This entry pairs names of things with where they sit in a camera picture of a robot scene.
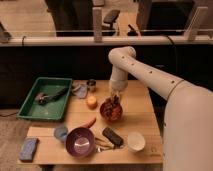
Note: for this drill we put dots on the grey crumpled cloth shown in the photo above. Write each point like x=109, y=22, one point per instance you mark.
x=80, y=91

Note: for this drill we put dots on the yellow banana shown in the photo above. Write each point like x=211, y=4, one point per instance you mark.
x=103, y=145

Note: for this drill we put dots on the orange fruit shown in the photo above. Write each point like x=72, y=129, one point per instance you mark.
x=91, y=102

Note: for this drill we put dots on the purple bowl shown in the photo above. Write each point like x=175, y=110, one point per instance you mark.
x=80, y=142

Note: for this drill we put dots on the white horizontal rail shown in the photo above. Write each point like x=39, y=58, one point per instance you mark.
x=106, y=41

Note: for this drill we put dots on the red chili pepper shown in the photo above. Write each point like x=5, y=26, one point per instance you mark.
x=89, y=124

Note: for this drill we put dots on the wooden board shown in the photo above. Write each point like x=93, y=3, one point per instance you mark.
x=138, y=115

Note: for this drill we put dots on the red bowl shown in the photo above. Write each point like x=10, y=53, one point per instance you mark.
x=115, y=102

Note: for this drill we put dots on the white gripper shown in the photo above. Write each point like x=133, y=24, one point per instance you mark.
x=117, y=84

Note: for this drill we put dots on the black brush in tray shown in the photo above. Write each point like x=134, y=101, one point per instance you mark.
x=43, y=98

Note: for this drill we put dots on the black office chair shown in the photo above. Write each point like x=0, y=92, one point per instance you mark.
x=110, y=19

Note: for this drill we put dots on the white cup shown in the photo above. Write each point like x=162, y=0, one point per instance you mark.
x=135, y=142

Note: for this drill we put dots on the black rectangular block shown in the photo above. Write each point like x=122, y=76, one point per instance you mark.
x=113, y=137

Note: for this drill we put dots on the small metal can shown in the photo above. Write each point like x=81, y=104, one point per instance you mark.
x=91, y=85

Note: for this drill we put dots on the blue sponge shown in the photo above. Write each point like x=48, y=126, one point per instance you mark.
x=28, y=149

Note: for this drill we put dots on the dark purple grape bunch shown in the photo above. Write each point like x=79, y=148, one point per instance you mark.
x=111, y=111

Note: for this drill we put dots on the small blue bowl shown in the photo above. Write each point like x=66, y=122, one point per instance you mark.
x=61, y=133

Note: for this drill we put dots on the green plastic tray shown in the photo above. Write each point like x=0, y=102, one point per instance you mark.
x=52, y=111

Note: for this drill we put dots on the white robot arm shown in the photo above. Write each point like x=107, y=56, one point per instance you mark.
x=188, y=118

